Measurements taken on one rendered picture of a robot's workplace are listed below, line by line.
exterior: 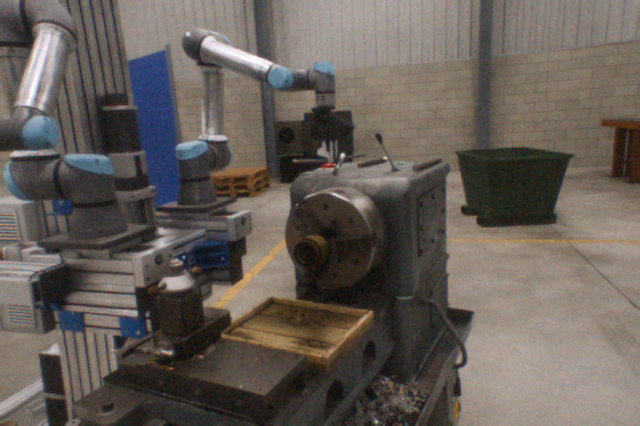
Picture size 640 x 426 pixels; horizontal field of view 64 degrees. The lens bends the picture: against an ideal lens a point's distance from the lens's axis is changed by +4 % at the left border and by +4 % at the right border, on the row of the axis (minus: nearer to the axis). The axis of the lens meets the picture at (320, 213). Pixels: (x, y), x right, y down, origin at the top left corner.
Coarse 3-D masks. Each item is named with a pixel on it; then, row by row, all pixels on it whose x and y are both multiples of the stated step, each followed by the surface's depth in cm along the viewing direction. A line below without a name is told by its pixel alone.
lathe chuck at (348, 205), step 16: (320, 192) 153; (336, 192) 152; (352, 192) 156; (320, 208) 153; (336, 208) 150; (352, 208) 148; (368, 208) 152; (288, 224) 160; (336, 224) 152; (352, 224) 149; (368, 224) 147; (288, 240) 161; (336, 256) 154; (352, 256) 151; (368, 256) 149; (336, 272) 155; (352, 272) 152; (368, 272) 156; (336, 288) 156
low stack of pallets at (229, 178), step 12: (240, 168) 1025; (252, 168) 1013; (264, 168) 1002; (216, 180) 925; (228, 180) 956; (240, 180) 942; (252, 180) 914; (264, 180) 1021; (216, 192) 927; (228, 192) 923; (240, 192) 969; (252, 192) 917
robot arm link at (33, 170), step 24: (0, 0) 131; (24, 0) 131; (0, 24) 131; (24, 24) 132; (0, 48) 132; (24, 48) 134; (0, 72) 136; (24, 168) 138; (48, 168) 140; (24, 192) 140; (48, 192) 140
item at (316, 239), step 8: (304, 240) 143; (312, 240) 143; (320, 240) 144; (296, 248) 143; (304, 248) 148; (312, 248) 140; (320, 248) 142; (296, 256) 144; (304, 256) 147; (312, 256) 141; (320, 256) 143; (304, 264) 143; (312, 264) 142
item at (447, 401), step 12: (420, 300) 175; (432, 300) 174; (456, 336) 178; (456, 372) 206; (456, 384) 198; (444, 396) 193; (456, 396) 206; (444, 408) 194; (456, 408) 205; (432, 420) 197; (444, 420) 195; (456, 420) 205
